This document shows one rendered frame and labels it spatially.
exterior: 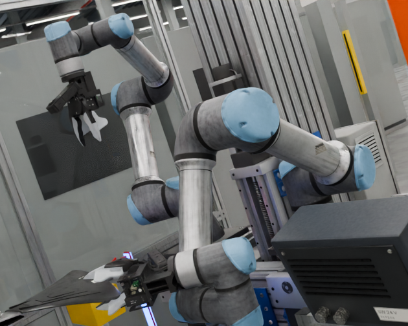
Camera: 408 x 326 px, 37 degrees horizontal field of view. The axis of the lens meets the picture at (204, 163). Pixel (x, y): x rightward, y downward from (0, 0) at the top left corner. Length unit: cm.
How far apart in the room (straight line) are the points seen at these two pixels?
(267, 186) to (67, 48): 72
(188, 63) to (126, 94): 314
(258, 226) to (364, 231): 103
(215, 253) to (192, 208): 16
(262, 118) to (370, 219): 39
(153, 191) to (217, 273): 88
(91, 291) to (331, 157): 65
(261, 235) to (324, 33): 616
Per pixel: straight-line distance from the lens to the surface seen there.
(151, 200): 205
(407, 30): 507
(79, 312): 185
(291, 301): 165
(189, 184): 135
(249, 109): 126
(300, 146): 142
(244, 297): 123
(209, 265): 122
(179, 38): 533
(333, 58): 798
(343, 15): 700
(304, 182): 165
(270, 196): 189
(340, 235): 99
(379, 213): 100
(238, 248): 120
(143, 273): 126
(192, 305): 132
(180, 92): 265
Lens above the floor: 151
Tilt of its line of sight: 6 degrees down
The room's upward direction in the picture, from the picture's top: 19 degrees counter-clockwise
